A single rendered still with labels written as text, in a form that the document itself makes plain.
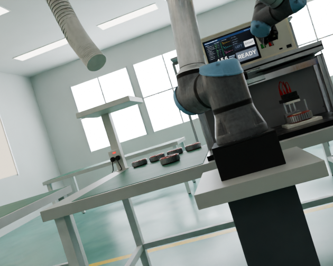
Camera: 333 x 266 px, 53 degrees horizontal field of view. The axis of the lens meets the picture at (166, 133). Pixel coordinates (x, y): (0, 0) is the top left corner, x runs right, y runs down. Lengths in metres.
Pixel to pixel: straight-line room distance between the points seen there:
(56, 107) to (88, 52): 6.51
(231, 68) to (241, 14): 7.41
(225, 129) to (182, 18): 0.40
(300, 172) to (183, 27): 0.57
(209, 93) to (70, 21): 1.97
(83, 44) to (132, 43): 5.86
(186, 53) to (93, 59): 1.56
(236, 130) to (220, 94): 0.11
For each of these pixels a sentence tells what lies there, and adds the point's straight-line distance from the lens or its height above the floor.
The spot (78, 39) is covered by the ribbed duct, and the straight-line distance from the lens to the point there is 2.70.
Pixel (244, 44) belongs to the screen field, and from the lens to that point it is 1.79.
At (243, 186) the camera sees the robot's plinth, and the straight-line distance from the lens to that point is 0.85.
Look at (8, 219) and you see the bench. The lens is 2.04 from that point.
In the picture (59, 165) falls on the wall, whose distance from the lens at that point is 9.12.
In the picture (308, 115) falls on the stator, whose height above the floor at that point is 0.80.
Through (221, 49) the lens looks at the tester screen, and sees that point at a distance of 1.78.
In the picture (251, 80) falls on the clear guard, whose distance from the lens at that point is 1.49.
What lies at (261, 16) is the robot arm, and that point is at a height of 1.22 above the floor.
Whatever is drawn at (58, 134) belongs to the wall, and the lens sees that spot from 9.05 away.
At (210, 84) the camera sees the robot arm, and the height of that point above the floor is 1.01.
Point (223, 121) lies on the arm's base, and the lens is 0.94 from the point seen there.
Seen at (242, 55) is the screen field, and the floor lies 1.17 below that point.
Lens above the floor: 0.92
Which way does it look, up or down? level
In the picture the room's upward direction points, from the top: 17 degrees counter-clockwise
